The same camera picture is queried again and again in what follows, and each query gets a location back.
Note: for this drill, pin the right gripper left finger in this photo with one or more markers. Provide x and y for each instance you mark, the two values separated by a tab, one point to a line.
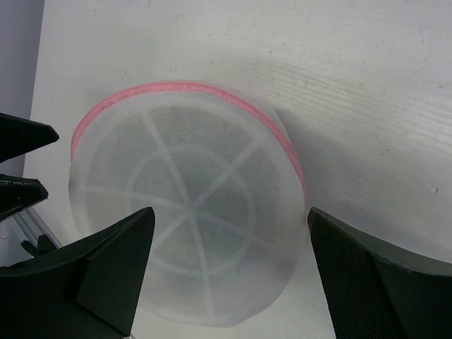
87	289

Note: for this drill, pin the aluminium mounting rail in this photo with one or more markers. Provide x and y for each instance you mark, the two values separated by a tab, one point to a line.
31	229

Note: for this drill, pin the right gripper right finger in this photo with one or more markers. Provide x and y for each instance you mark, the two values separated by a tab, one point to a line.
375	289

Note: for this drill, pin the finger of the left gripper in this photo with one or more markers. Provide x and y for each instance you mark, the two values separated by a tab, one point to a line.
20	136
18	194

